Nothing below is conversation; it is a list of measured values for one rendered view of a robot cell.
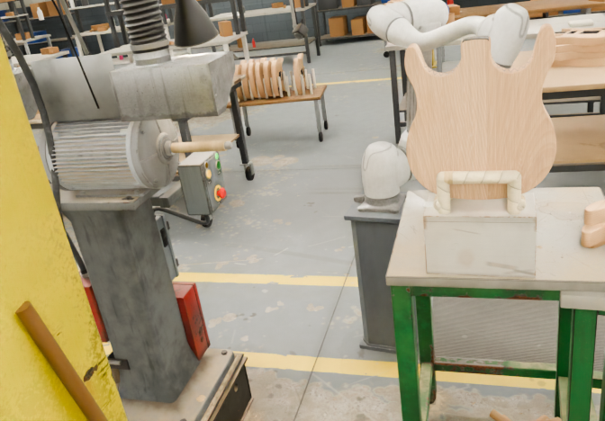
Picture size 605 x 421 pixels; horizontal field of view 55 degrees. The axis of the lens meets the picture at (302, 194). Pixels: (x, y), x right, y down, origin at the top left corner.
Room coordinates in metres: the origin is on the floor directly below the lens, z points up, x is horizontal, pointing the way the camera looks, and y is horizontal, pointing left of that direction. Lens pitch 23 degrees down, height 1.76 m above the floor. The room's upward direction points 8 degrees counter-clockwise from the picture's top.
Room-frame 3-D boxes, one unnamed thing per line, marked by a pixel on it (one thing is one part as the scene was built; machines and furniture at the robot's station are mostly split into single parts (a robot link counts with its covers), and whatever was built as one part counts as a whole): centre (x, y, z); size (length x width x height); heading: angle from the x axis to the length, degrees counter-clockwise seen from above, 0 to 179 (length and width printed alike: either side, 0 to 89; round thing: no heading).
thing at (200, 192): (2.03, 0.43, 0.99); 0.24 x 0.21 x 0.26; 71
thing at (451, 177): (1.30, -0.43, 1.20); 0.20 x 0.03 x 0.03; 69
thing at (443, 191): (1.33, -0.35, 1.15); 0.03 x 0.03 x 0.09
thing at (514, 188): (1.27, -0.51, 1.15); 0.03 x 0.03 x 0.09
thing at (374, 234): (2.30, -0.34, 0.35); 0.28 x 0.28 x 0.70; 64
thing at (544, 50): (1.29, -0.57, 1.49); 0.07 x 0.04 x 0.10; 69
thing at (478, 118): (1.34, -0.45, 1.33); 0.35 x 0.04 x 0.40; 69
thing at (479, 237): (1.34, -0.45, 1.02); 0.27 x 0.15 x 0.17; 70
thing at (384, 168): (2.30, -0.35, 0.87); 0.18 x 0.16 x 0.22; 113
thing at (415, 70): (1.38, -0.33, 1.48); 0.07 x 0.04 x 0.09; 69
